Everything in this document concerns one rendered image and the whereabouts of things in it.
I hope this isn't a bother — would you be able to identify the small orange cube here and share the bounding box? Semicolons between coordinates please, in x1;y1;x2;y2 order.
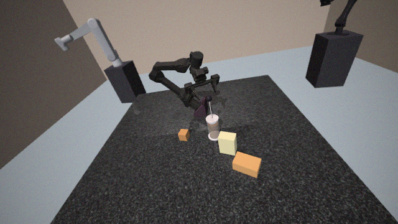
178;129;190;141

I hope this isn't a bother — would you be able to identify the pale yellow block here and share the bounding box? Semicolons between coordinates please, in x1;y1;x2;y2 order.
218;131;237;156

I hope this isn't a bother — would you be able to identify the orange rectangular block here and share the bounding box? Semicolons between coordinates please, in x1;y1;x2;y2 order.
233;152;261;178

